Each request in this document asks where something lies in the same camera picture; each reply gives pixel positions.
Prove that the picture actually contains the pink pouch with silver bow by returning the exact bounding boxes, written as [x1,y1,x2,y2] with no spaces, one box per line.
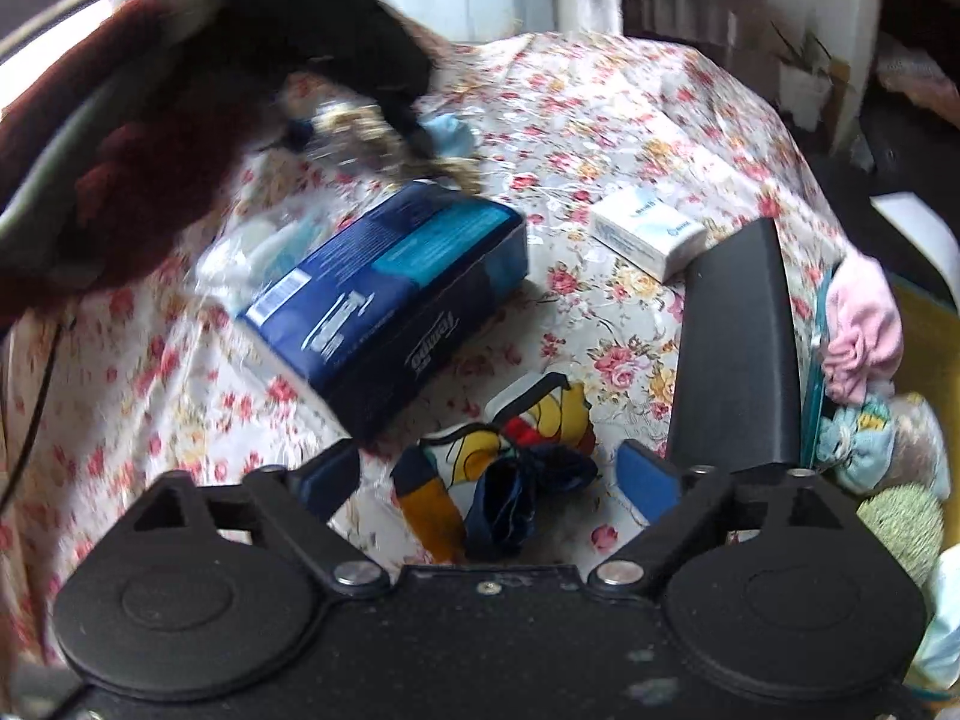
[820,251,905,404]

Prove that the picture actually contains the white paper sheet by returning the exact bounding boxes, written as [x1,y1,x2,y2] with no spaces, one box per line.
[870,195,960,290]

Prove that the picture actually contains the blue tissue package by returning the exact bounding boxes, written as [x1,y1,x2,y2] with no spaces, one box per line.
[236,178,530,445]

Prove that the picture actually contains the floral tablecloth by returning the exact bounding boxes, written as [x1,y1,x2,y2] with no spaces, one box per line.
[0,30,848,616]

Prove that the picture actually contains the grey cable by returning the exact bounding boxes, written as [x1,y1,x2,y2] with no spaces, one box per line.
[0,75,151,241]

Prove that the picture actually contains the white tissue pack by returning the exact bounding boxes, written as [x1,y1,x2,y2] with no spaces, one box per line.
[589,187,710,284]

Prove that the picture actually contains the blue cartoon towel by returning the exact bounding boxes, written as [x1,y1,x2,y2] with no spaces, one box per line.
[816,394,897,496]

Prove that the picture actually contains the green scrubber ball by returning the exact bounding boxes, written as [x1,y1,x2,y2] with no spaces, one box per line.
[855,484,946,616]

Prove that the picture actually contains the clear plastic bag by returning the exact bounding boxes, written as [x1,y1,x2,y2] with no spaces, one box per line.
[193,206,320,308]

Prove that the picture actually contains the black cable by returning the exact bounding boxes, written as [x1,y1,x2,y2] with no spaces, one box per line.
[0,315,59,518]

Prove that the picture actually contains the blue face mask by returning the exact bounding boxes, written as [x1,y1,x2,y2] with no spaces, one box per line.
[416,114,481,160]

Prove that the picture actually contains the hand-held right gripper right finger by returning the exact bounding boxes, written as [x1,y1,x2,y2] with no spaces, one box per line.
[589,441,856,587]

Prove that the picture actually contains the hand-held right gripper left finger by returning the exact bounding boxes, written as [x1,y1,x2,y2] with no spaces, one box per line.
[120,436,391,590]

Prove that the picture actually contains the beige net pouch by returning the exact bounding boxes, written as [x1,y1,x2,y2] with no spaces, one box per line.
[311,101,481,192]

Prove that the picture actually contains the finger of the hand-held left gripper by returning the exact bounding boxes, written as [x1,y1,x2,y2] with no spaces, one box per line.
[373,82,437,160]

